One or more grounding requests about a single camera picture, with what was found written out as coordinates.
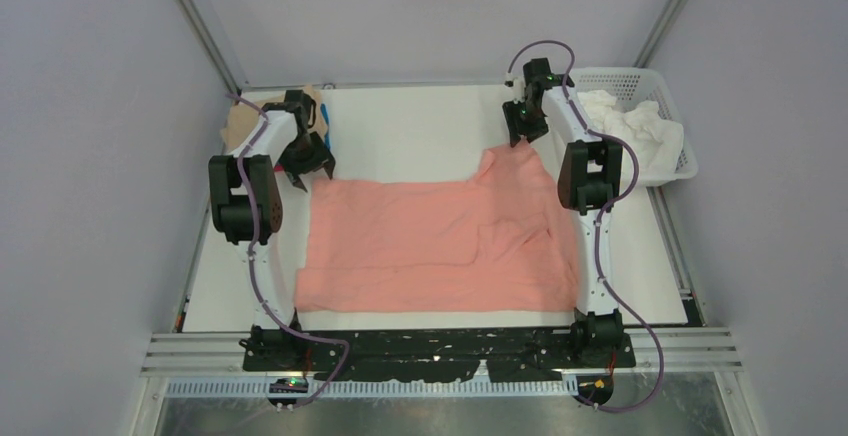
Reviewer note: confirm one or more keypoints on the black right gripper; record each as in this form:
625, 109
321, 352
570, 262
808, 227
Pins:
516, 129

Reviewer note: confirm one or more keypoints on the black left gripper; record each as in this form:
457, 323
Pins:
321, 158

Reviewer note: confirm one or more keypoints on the salmon pink t shirt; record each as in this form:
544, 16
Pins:
498, 241

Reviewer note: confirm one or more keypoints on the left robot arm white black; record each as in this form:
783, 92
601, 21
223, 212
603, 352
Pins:
247, 208

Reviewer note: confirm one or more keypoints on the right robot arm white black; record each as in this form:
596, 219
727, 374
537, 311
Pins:
588, 183

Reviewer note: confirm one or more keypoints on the folded blue t shirt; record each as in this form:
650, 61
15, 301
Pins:
326, 125

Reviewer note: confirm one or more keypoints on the white plastic laundry basket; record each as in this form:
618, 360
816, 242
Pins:
631, 86

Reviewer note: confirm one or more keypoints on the white t shirt in basket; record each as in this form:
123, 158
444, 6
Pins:
657, 142

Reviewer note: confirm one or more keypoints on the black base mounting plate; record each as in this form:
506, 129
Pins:
518, 354

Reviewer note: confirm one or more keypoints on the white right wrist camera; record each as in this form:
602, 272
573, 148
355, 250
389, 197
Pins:
516, 85

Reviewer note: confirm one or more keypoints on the left aluminium corner post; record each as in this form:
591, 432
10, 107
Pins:
209, 30

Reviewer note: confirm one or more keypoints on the aluminium corner post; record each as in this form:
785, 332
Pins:
669, 14
209, 30

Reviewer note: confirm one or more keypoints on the right aluminium corner post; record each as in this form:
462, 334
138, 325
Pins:
669, 14

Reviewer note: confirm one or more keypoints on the white slotted cable duct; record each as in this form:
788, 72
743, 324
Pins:
295, 388

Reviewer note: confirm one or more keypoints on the aluminium frame rail front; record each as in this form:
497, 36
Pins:
685, 349

